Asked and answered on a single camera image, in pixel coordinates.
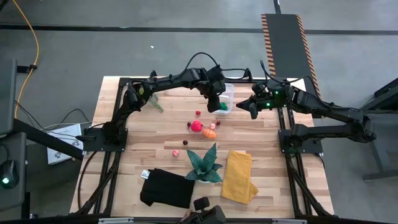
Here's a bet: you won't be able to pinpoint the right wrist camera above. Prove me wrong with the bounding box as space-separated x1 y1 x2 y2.
264 77 286 91

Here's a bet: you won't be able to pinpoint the white booklet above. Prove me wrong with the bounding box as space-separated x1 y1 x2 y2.
46 123 84 166

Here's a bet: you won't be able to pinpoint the black floor mat striped edges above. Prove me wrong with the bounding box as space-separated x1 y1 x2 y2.
260 13 326 119

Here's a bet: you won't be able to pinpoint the yellow cloth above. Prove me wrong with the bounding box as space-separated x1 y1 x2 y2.
220 150 259 205

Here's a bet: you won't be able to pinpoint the black cable clip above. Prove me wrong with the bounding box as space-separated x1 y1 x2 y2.
17 64 38 74

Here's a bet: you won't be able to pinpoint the grey metal stand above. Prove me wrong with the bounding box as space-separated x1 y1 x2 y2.
343 77 398 183

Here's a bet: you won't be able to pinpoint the dark grey desk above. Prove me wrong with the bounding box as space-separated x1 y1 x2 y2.
0 58 29 218

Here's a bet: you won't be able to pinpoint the clear plastic tupperware container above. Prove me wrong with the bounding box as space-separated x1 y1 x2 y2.
214 82 236 115

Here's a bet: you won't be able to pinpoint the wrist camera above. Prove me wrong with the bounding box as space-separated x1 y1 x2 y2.
264 77 286 91
205 65 225 82

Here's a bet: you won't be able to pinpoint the black cloth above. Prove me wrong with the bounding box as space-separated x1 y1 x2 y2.
139 168 196 210

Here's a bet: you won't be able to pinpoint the red toy pepper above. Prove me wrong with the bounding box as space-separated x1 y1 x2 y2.
190 119 204 133

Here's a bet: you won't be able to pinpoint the black diagonal desk beam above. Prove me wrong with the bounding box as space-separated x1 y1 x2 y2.
12 118 86 161

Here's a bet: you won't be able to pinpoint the green snake plant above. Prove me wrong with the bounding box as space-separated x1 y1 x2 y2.
185 141 224 184

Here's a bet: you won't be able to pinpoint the black aluminium table frame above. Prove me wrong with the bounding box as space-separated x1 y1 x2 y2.
70 68 335 218

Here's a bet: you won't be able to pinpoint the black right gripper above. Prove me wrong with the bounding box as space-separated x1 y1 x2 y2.
235 81 293 120

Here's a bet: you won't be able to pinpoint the silver bracket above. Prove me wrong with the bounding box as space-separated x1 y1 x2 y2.
98 217 134 224
272 218 308 224

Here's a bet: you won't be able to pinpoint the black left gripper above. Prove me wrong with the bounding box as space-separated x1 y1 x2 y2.
198 79 227 113

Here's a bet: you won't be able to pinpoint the yellow cable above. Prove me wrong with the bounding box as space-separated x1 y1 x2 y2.
11 0 40 119

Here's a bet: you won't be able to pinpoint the black computer mouse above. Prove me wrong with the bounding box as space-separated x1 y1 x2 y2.
0 159 20 190

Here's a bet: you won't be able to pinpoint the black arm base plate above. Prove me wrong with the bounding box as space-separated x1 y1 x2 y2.
82 127 128 152
278 129 324 155

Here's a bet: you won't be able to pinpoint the small succulent in dark pot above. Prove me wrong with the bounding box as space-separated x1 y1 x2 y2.
138 86 165 113

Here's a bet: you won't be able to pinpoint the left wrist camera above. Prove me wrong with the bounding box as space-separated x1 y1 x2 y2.
205 65 225 82

